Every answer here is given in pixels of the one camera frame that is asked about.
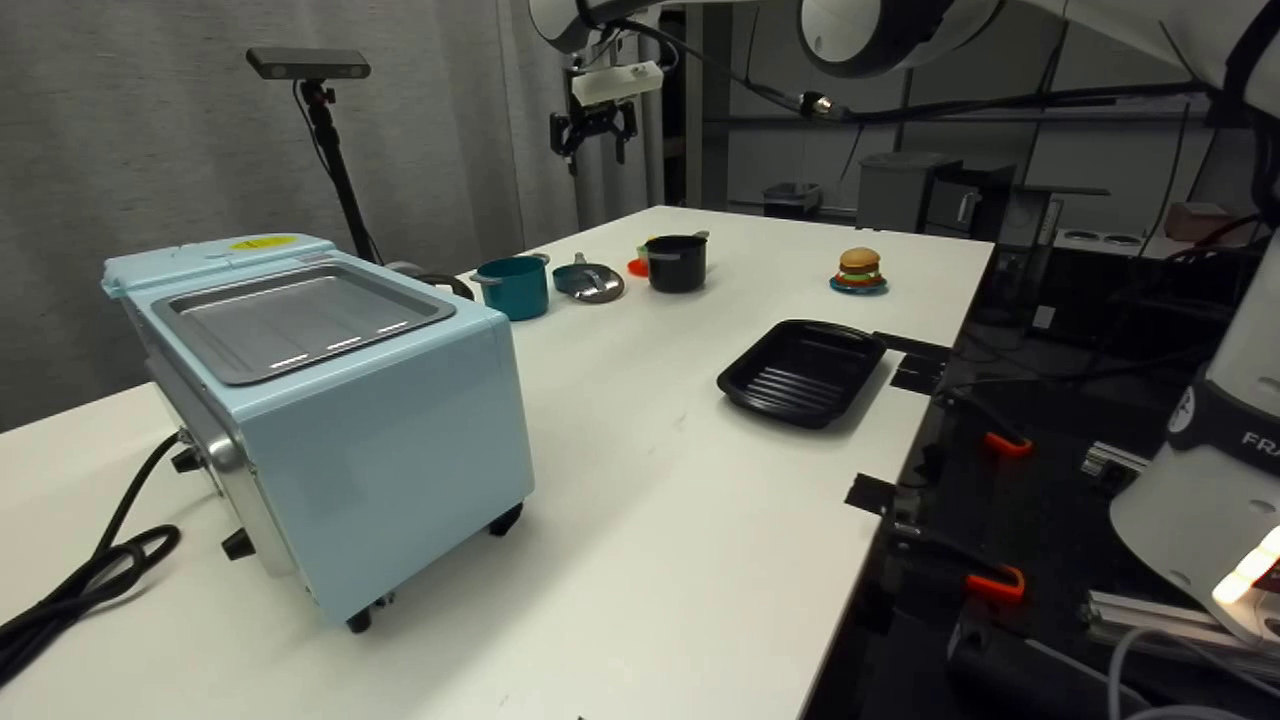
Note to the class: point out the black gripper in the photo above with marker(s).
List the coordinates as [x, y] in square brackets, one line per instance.
[595, 121]

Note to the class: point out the clear toy lid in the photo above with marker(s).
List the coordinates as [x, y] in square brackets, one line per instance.
[596, 283]

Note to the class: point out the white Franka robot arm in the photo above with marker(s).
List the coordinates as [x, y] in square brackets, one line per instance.
[904, 24]

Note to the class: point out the black toy pot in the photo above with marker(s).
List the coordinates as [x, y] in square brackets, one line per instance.
[678, 265]

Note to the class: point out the teal toy pot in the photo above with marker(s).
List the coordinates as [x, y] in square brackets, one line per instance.
[517, 295]

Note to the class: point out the black ridged grill pan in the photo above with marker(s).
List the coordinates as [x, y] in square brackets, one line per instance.
[802, 373]

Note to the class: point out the red cup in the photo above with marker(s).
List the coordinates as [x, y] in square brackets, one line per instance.
[639, 269]

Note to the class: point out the black tripod stand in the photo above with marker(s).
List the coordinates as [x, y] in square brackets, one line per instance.
[341, 175]

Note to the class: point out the toy burger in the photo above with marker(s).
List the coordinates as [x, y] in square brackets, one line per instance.
[860, 265]

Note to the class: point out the small blue plate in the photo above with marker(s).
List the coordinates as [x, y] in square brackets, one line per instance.
[860, 284]

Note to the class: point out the gray background cabinet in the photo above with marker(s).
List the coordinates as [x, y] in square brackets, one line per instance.
[932, 199]

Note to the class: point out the light blue toaster oven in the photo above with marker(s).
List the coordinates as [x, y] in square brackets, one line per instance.
[387, 455]

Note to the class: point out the long black tape strip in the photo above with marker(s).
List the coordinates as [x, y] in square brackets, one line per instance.
[912, 344]

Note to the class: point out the black perforated mounting table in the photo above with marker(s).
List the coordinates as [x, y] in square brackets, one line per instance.
[1066, 547]

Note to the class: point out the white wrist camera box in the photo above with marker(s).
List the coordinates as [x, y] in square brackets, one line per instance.
[617, 81]

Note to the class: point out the black camera bar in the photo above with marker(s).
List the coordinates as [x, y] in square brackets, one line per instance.
[305, 60]

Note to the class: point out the silver aluminium rail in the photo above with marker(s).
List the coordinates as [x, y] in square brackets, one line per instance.
[1161, 618]

